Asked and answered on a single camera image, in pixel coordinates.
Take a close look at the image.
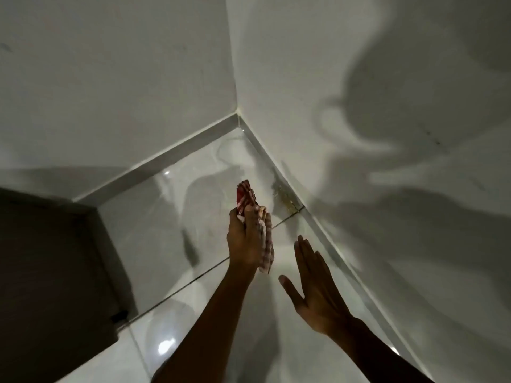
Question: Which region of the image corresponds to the dark brown door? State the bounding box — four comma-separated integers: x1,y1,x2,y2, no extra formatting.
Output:
0,186,139,383

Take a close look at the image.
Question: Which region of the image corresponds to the person's right hand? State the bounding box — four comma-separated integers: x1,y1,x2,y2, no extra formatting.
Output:
278,235,357,340

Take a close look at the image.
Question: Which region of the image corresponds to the person's left hand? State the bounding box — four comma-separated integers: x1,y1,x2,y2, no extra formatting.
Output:
226,205,269,277

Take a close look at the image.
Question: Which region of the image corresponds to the red checkered cloth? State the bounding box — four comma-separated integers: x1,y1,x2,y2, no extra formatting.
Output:
236,179,275,275

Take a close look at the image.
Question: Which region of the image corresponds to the person's left forearm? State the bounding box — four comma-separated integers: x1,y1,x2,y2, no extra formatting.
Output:
153,264,258,383

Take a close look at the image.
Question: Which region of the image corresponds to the person's right forearm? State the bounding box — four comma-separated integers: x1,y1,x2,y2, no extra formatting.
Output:
327,317,435,383

